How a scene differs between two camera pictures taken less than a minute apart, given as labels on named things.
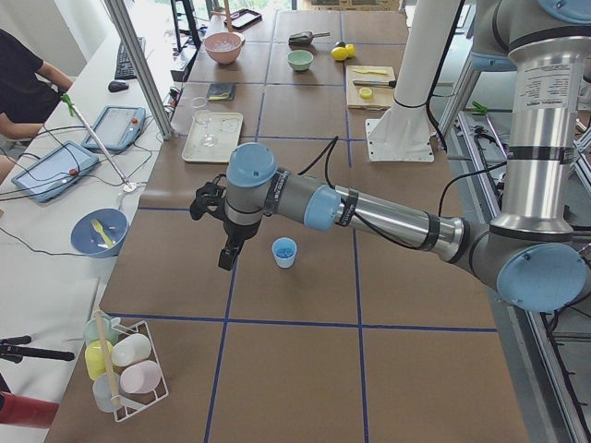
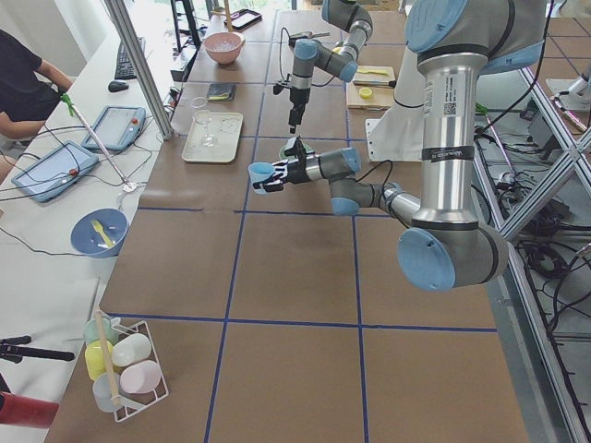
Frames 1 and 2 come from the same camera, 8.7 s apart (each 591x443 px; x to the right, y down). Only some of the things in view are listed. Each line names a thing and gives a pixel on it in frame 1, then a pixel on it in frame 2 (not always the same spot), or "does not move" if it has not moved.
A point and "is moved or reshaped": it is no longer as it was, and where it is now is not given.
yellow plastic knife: x=379 y=72 does not move
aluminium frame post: x=119 y=12 does not move
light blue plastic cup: x=284 y=251 is moved or reshaped
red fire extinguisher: x=18 y=410 does not move
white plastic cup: x=131 y=348 does not move
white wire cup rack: x=136 y=361 does not move
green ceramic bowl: x=300 y=60 is moved or reshaped
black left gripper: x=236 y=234 to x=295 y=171
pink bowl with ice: x=224 y=46 does not move
